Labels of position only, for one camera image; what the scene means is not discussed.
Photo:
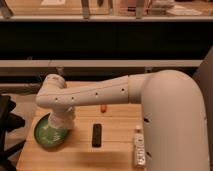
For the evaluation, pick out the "grey metal shelf rail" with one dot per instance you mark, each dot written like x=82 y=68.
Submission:
x=43 y=67

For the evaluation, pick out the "clear plastic water bottle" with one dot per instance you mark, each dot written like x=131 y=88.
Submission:
x=139 y=148

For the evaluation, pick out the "black office chair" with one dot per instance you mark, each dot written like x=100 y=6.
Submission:
x=8 y=122

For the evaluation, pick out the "black rectangular remote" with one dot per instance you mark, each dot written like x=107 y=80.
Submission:
x=97 y=135

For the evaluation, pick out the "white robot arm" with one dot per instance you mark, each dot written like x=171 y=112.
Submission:
x=171 y=104

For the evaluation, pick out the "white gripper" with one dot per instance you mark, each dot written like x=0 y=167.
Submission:
x=62 y=119

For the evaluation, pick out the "small orange object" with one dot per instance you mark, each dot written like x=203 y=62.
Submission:
x=103 y=108

